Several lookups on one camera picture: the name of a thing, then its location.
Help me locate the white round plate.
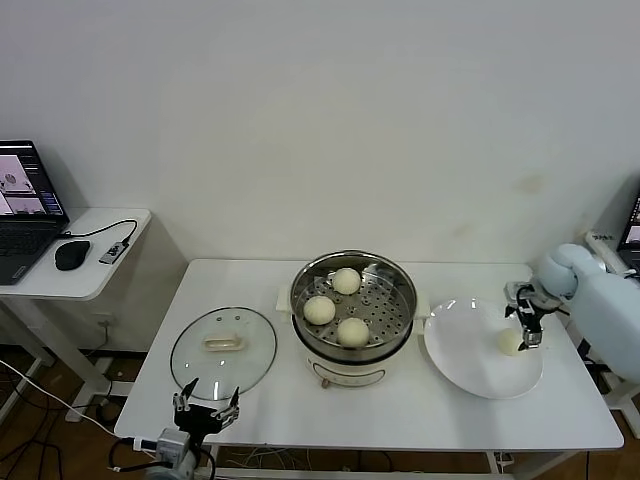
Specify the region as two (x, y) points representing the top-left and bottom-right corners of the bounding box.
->
(423, 298), (545, 400)

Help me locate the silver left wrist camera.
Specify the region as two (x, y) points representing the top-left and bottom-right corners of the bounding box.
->
(157, 428), (192, 461)

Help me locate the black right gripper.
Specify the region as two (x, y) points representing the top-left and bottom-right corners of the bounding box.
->
(503, 286), (545, 353)

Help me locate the white main table frame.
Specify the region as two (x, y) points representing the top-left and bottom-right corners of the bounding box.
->
(192, 444), (516, 480)

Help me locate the white side table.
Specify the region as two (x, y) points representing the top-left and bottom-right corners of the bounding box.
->
(0, 207), (187, 409)

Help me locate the glass pot lid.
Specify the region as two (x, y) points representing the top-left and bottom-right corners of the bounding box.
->
(169, 306), (278, 401)

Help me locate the dark laptop with lit screen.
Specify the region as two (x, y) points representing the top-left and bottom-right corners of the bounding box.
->
(617, 192), (640, 271)

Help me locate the black computer mouse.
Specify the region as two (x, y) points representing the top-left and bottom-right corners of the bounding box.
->
(53, 239), (92, 272)

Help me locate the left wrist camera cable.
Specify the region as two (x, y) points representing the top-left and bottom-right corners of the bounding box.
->
(108, 436), (161, 474)

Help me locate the white steamed baozi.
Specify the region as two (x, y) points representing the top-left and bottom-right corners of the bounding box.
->
(302, 295), (337, 326)
(336, 317), (371, 349)
(332, 267), (361, 295)
(497, 328), (524, 357)

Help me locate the black open laptop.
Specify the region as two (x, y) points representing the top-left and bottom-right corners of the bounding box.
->
(0, 139), (70, 286)

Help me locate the black usb cable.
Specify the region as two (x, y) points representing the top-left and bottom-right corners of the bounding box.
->
(57, 218), (140, 246)

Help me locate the white floor cable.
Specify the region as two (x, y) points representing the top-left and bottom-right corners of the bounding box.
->
(0, 358), (136, 444)

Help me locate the grey usb hub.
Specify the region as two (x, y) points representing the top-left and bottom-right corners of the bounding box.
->
(98, 241), (129, 265)

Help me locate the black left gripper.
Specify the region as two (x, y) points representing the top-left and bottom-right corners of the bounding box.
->
(172, 377), (243, 447)

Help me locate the steel steamer basket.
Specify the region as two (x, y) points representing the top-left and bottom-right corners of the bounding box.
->
(275, 249), (430, 352)

